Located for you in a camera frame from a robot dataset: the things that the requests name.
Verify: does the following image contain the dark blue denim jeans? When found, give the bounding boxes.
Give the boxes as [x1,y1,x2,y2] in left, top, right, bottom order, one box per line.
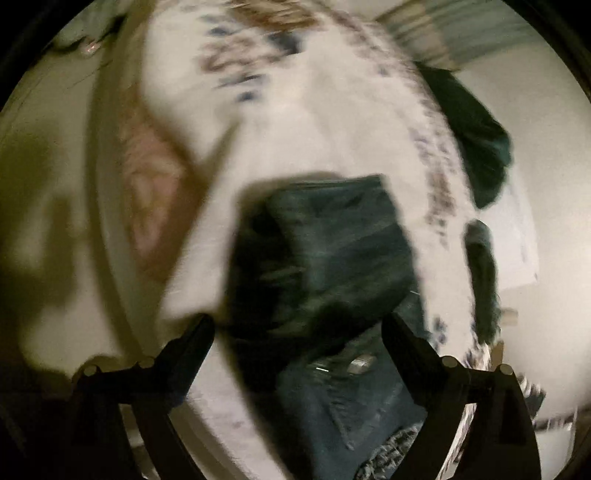
[226,176,428,479]

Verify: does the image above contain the white bed headboard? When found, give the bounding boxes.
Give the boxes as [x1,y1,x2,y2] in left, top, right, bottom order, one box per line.
[479,180,539,291]

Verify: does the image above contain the floral white bed quilt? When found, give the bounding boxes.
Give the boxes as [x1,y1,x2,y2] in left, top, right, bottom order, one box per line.
[113,1,498,479]

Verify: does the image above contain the dark green fluffy blanket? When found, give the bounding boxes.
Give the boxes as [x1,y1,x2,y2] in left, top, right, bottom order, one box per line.
[417,63,513,209]

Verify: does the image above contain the green striped curtain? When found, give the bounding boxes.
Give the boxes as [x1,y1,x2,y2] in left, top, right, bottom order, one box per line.
[377,0,542,71]

